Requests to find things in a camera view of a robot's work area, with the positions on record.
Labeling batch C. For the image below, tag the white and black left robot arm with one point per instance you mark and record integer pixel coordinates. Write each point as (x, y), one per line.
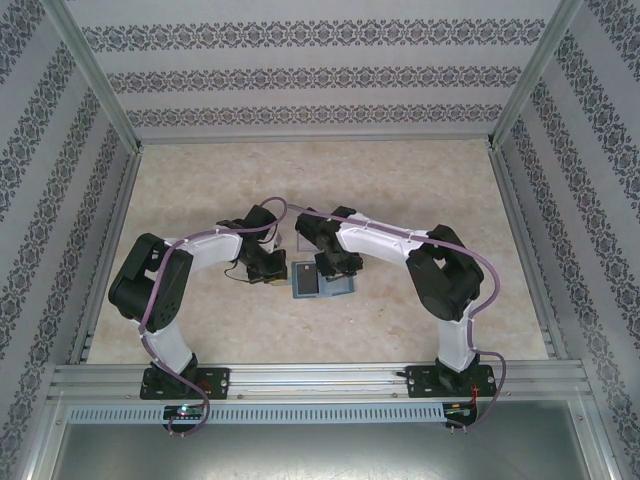
(210, 250)

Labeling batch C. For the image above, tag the aluminium mounting rail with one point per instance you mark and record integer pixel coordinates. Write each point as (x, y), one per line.
(310, 380)

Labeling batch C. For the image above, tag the clear plastic card sleeve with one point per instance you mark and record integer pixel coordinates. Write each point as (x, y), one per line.
(305, 246)

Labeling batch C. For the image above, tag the aluminium frame post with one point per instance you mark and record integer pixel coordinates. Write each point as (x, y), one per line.
(95, 75)
(540, 70)

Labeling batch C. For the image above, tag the aluminium side rail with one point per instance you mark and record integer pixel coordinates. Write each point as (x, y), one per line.
(525, 240)
(107, 250)

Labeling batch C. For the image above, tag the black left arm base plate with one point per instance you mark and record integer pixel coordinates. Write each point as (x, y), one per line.
(220, 382)

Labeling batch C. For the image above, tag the sheet metal panel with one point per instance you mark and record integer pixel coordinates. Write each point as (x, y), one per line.
(320, 450)

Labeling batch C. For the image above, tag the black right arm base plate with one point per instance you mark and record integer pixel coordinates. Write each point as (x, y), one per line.
(417, 380)

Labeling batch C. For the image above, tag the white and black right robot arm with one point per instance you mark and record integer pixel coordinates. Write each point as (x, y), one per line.
(375, 240)

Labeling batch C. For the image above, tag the teal leather card holder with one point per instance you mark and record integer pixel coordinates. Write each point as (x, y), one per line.
(340, 290)

